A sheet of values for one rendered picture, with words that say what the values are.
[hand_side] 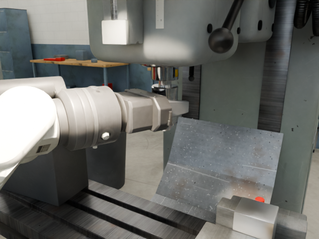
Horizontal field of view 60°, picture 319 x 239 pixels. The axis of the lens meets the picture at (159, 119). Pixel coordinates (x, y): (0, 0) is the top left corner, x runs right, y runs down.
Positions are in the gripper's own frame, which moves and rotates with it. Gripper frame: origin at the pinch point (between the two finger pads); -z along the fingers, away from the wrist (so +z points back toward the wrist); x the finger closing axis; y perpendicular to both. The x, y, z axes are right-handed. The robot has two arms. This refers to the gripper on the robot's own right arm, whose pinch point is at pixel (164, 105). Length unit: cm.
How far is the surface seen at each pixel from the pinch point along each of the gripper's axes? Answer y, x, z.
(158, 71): -6.2, -1.1, 2.2
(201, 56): -9.2, -11.4, 2.8
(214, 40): -11.2, -15.1, 4.4
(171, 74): -5.8, -2.4, 0.5
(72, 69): 60, 622, -195
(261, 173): 23.3, 0.6, -34.0
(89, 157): 87, 175, -52
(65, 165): 19.7, 27.3, 10.3
